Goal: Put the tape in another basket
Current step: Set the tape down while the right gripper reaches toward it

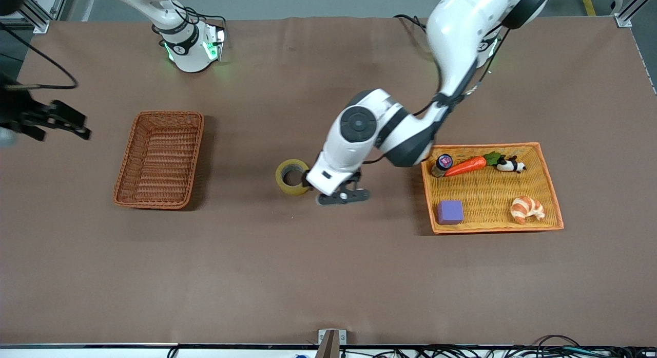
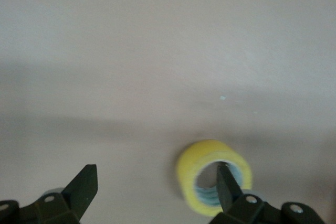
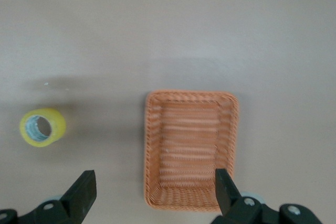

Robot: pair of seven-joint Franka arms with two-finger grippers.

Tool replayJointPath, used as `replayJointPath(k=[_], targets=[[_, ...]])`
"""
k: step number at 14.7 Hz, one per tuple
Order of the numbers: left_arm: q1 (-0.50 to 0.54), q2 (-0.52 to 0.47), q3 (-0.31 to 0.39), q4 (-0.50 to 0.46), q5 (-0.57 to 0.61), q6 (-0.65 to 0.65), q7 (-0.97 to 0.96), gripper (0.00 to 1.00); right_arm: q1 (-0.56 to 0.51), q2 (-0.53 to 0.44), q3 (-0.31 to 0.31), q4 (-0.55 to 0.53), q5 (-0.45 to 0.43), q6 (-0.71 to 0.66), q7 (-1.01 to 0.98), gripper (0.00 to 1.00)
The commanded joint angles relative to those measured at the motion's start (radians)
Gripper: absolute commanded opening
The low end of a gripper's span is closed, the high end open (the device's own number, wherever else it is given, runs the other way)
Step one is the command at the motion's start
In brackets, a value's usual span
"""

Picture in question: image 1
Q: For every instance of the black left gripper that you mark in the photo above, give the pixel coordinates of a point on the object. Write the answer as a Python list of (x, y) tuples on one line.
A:
[(355, 176)]

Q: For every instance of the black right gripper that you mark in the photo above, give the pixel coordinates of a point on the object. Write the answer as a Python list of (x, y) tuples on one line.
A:
[(14, 109)]

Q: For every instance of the yellowish clear tape roll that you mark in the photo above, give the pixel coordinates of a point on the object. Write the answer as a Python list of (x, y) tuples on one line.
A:
[(281, 181)]

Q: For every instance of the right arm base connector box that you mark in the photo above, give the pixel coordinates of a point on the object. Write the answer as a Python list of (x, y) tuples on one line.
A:
[(214, 42)]

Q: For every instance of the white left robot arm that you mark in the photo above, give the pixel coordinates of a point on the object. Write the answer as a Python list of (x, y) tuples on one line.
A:
[(457, 34)]

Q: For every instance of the brown wicker basket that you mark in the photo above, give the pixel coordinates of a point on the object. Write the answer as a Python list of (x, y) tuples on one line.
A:
[(159, 163)]

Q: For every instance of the orange wicker basket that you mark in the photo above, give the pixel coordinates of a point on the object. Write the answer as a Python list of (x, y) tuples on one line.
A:
[(487, 193)]

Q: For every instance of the small bottle purple lid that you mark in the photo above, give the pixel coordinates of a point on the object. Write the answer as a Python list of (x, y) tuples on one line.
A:
[(443, 161)]

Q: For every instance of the purple foam cube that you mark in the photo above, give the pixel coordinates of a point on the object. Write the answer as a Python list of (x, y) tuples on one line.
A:
[(450, 212)]

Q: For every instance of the orange toy carrot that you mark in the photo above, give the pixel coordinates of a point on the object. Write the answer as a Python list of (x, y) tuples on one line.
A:
[(467, 166)]

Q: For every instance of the black white panda toy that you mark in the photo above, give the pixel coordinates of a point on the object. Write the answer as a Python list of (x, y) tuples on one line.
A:
[(508, 165)]

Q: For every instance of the toy croissant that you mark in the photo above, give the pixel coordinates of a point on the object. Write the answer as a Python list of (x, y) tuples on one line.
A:
[(523, 208)]

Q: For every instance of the aluminium frame profile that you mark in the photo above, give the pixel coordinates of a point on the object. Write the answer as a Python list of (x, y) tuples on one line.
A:
[(629, 14), (41, 21)]

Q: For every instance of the metal table edge bracket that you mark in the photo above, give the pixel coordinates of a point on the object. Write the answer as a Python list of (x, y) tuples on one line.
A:
[(331, 342)]

